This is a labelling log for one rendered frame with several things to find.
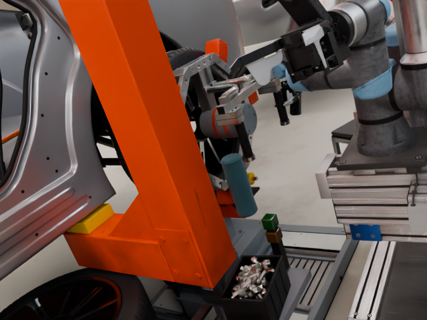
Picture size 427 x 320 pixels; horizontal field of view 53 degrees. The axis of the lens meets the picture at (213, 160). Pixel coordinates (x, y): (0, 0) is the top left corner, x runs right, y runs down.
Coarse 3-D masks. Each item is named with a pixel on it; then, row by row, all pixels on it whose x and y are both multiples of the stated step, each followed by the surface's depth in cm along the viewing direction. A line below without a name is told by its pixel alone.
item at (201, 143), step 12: (192, 84) 203; (192, 96) 210; (216, 96) 203; (192, 108) 182; (204, 144) 213; (216, 144) 208; (228, 144) 204; (204, 156) 187; (216, 156) 194; (216, 168) 197
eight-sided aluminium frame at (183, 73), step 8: (208, 56) 175; (216, 56) 179; (192, 64) 166; (200, 64) 170; (208, 64) 175; (216, 64) 180; (224, 64) 184; (176, 72) 164; (184, 72) 162; (192, 72) 165; (216, 72) 187; (224, 72) 186; (176, 80) 164; (184, 80) 162; (224, 80) 193; (184, 88) 162; (240, 88) 194; (184, 96) 161; (184, 104) 161; (248, 136) 198; (240, 152) 199; (224, 176) 188; (216, 184) 176; (224, 184) 180
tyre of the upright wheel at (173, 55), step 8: (184, 48) 177; (192, 48) 181; (168, 56) 170; (176, 56) 171; (184, 56) 175; (192, 56) 179; (200, 56) 184; (176, 64) 171; (184, 64) 175; (112, 136) 171; (120, 152) 171; (120, 160) 173; (128, 176) 176; (216, 192) 189
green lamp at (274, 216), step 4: (264, 216) 135; (268, 216) 135; (272, 216) 134; (276, 216) 135; (264, 220) 133; (268, 220) 133; (272, 220) 132; (276, 220) 134; (264, 224) 134; (268, 224) 133; (272, 224) 133; (276, 224) 134; (264, 228) 135; (268, 228) 134; (272, 228) 133
